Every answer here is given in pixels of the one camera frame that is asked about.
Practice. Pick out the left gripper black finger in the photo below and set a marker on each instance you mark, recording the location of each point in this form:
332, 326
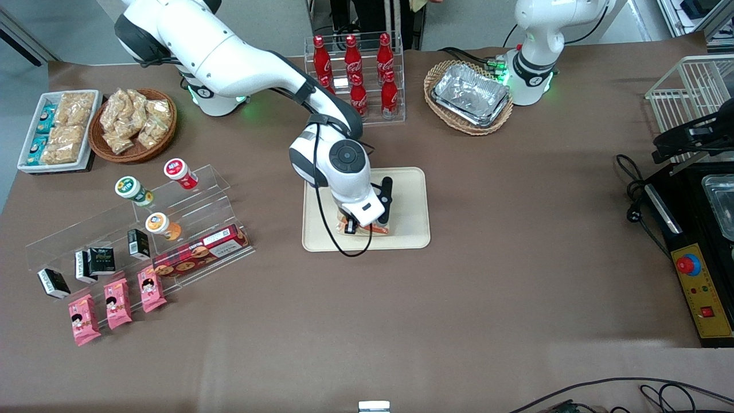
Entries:
717, 126
671, 148

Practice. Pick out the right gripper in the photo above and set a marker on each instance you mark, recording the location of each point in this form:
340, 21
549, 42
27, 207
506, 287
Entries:
349, 226

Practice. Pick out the triangular sandwich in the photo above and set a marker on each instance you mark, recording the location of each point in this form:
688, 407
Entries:
378, 230

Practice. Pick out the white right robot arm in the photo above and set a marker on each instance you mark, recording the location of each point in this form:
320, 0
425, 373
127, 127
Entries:
229, 51

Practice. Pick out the beige plastic tray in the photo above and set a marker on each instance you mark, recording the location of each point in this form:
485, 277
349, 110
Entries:
407, 195

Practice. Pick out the steel food tray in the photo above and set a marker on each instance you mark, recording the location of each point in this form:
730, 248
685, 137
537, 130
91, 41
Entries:
722, 206

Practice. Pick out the aluminium foil tray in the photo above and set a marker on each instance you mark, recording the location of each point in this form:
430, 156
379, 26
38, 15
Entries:
470, 92
487, 123

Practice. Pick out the white rectangular snack tray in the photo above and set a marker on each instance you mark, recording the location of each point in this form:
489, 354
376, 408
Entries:
26, 155

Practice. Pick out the thin metal lever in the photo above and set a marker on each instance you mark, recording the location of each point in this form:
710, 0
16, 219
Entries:
683, 166

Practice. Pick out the black food warmer machine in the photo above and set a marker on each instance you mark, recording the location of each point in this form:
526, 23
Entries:
688, 223

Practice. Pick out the red mushroom button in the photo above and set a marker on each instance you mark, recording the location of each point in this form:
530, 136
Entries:
687, 264

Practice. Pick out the red cola bottle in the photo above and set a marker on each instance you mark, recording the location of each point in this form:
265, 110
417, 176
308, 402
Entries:
359, 100
352, 57
389, 97
385, 54
328, 85
321, 57

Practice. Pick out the clear acrylic stepped shelf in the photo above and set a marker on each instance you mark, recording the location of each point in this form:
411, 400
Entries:
206, 198

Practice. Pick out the yellow control panel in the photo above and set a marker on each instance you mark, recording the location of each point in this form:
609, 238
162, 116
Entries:
702, 292

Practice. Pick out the clear acrylic bottle rack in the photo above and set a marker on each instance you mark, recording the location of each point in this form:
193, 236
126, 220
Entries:
398, 86

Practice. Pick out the red cookie box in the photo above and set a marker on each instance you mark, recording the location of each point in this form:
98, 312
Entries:
195, 255

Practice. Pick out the brown table mat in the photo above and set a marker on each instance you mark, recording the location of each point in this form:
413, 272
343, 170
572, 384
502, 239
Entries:
516, 287

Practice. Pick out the light wicker basket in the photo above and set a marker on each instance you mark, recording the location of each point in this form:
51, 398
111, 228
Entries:
441, 71

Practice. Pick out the small white device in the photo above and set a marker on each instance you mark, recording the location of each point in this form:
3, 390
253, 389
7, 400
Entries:
374, 407

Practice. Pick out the red lid cup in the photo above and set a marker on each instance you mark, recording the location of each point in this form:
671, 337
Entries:
176, 168

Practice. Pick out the orange lid cup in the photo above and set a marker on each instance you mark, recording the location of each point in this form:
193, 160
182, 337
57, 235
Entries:
157, 222

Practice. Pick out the dark brown wicker basket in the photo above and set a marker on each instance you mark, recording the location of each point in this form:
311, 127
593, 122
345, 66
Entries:
166, 140

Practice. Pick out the pink snack packet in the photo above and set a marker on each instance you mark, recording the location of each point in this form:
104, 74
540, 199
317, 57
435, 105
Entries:
84, 320
117, 304
151, 289

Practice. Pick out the small black carton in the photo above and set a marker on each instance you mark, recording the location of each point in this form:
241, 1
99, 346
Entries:
53, 283
83, 268
139, 242

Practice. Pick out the clear bag of puffed snacks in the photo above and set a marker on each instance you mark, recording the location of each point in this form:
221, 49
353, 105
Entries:
152, 133
113, 112
159, 110
133, 102
119, 143

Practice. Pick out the green lid cup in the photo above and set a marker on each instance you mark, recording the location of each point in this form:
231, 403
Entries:
128, 186

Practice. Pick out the black carton green print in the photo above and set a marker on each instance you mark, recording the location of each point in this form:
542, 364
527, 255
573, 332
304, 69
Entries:
102, 261

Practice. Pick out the teal snack packet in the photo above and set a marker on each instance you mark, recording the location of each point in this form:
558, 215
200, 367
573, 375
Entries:
37, 152
46, 119

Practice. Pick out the grey metal beam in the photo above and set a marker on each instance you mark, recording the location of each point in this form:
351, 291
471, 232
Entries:
28, 37

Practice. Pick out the aluminium frame table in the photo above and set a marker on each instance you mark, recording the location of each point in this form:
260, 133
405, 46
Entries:
697, 14

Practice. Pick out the red rocker switch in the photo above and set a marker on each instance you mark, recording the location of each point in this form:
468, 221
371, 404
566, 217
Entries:
706, 312

